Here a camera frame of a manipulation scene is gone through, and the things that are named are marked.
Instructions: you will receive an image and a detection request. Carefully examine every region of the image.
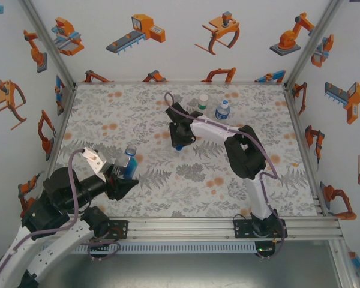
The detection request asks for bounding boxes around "clear bottle small blue label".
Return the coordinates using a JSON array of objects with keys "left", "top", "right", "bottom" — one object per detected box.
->
[{"left": 113, "top": 145, "right": 139, "bottom": 181}]

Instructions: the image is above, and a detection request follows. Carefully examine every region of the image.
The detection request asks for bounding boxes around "clear bottle green label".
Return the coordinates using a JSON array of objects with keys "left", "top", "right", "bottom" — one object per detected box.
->
[{"left": 196, "top": 93, "right": 211, "bottom": 117}]

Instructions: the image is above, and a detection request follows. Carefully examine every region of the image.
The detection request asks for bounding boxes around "bottle with wide blue label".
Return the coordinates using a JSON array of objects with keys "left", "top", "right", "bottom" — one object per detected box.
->
[{"left": 214, "top": 100, "right": 231, "bottom": 121}]

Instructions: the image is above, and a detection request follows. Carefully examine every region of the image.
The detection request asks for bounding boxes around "circuit board with green light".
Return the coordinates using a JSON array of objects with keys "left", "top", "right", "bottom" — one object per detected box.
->
[
  {"left": 88, "top": 241, "right": 112, "bottom": 252},
  {"left": 256, "top": 245, "right": 277, "bottom": 256}
]

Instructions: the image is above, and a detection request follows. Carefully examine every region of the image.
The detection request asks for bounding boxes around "grey floral table cloth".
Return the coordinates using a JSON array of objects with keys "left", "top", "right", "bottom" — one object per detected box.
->
[{"left": 49, "top": 83, "right": 323, "bottom": 218}]

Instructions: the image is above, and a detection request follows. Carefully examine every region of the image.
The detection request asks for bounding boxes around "aluminium frame rail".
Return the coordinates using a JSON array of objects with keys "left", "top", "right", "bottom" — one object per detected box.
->
[
  {"left": 283, "top": 83, "right": 331, "bottom": 216},
  {"left": 43, "top": 83, "right": 79, "bottom": 184},
  {"left": 74, "top": 80, "right": 286, "bottom": 86}
]

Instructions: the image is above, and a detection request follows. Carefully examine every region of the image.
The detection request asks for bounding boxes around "wide aluminium base rail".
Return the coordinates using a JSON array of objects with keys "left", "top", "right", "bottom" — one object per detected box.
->
[{"left": 47, "top": 217, "right": 344, "bottom": 241}]

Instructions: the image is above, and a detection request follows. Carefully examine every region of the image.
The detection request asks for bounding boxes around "slotted grey cable duct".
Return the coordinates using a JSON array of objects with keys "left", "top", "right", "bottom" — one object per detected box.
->
[{"left": 59, "top": 241, "right": 256, "bottom": 255}]

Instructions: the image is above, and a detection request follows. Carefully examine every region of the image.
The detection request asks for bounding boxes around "aluminium frame post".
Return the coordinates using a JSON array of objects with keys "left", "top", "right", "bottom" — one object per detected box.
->
[
  {"left": 328, "top": 239, "right": 359, "bottom": 288},
  {"left": 17, "top": 0, "right": 78, "bottom": 88},
  {"left": 283, "top": 0, "right": 345, "bottom": 88}
]

